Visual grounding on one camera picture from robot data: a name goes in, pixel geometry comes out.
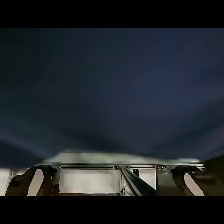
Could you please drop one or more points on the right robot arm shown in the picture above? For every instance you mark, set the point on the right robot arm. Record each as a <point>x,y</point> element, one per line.
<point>213,181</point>

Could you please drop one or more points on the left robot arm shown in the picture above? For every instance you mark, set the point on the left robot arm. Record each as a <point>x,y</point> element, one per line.
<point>20,182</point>

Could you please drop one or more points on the silver frame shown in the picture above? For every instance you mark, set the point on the silver frame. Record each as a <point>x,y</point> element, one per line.
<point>137,184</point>

